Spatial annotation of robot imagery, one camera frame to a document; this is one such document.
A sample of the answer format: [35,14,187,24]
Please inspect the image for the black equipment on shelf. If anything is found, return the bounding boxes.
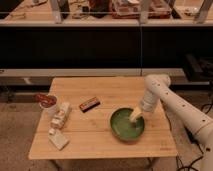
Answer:
[182,54,213,82]

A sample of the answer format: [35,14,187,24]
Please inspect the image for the long workbench with clutter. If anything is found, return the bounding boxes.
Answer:
[0,0,213,27]

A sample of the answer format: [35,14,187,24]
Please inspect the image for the dark brown eraser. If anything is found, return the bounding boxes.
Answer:
[79,97,100,113]

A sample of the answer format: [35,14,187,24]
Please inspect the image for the wooden table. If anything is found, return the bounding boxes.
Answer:
[28,76,179,171]

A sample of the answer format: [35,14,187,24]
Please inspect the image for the black floor cable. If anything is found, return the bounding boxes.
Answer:
[165,101,213,171]

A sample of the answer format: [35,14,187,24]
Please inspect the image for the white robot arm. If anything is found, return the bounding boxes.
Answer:
[130,74,213,171]

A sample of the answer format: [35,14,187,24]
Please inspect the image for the green bowl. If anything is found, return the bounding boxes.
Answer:
[109,108,145,142]

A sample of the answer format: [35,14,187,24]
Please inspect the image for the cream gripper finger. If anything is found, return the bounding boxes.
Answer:
[129,112,142,122]

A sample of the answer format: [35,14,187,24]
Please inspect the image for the white cup with red lid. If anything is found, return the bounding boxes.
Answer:
[35,93,59,117]

